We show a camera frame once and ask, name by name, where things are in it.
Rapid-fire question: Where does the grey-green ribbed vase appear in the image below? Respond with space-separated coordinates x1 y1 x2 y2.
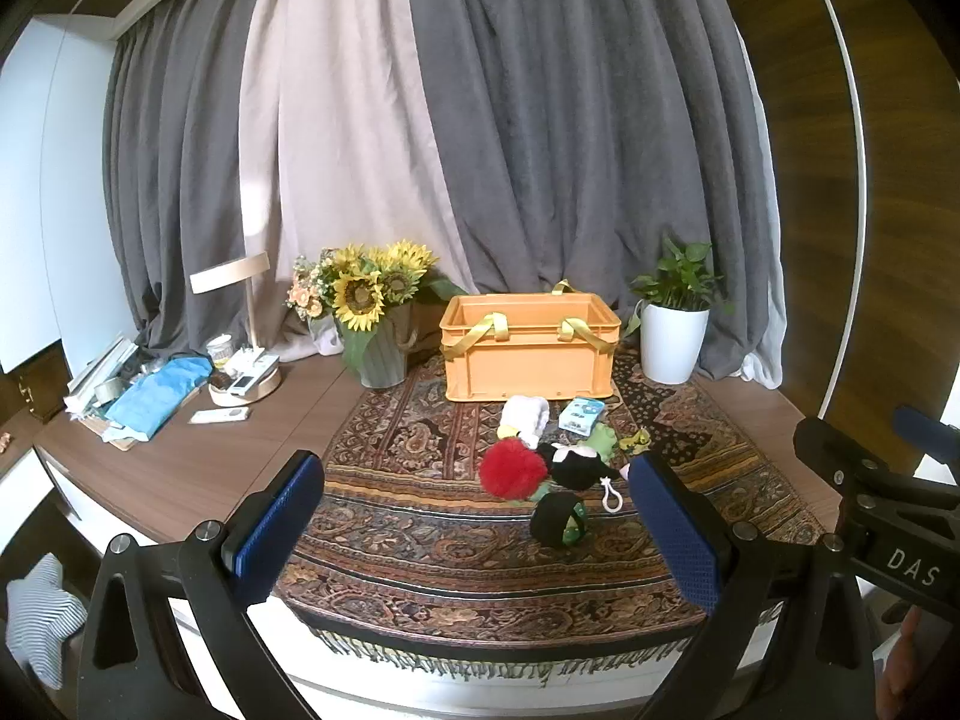
341 304 415 389

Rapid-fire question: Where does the sunflower bouquet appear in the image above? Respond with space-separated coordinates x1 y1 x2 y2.
285 240 467 332

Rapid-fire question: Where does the black and green plush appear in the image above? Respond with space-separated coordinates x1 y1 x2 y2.
530 491 588 549

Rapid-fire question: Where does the white desk lamp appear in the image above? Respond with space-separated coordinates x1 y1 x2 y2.
190 251 283 404

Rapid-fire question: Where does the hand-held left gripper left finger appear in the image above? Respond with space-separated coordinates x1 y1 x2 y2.
77 450 326 720

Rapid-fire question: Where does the orange plastic storage box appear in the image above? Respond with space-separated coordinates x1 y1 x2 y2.
439 279 623 402

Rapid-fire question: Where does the black mouse plush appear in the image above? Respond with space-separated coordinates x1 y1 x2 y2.
536 442 622 488

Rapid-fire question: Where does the blue card packet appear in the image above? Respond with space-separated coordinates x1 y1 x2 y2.
557 397 607 434

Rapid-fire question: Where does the red fluffy plush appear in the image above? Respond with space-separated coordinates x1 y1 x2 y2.
478 439 552 500

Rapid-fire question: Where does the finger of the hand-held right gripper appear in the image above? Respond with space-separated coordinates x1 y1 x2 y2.
892 405 960 466
793 417 960 518

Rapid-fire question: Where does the striped star cushion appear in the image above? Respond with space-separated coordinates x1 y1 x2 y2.
6 553 89 683

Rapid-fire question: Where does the white folded cloth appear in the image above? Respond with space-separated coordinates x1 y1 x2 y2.
497 395 551 449

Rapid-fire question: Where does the stack of books and papers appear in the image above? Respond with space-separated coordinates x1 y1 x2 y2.
66 335 140 415

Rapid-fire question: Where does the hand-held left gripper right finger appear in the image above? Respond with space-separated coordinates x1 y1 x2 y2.
628 452 878 720

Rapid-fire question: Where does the patterned fringed rug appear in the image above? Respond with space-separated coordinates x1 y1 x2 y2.
274 349 826 680

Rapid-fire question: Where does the green frog plush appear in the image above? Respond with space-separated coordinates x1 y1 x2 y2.
581 424 620 463

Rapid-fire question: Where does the grey curtain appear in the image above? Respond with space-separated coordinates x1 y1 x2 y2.
101 11 282 361
405 0 785 383

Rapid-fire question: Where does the blue cloth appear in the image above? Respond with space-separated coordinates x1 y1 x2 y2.
105 356 215 440

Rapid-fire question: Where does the beige curtain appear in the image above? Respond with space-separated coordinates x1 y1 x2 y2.
238 0 481 361

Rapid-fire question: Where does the potted plant in white pot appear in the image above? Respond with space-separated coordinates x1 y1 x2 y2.
626 238 737 385

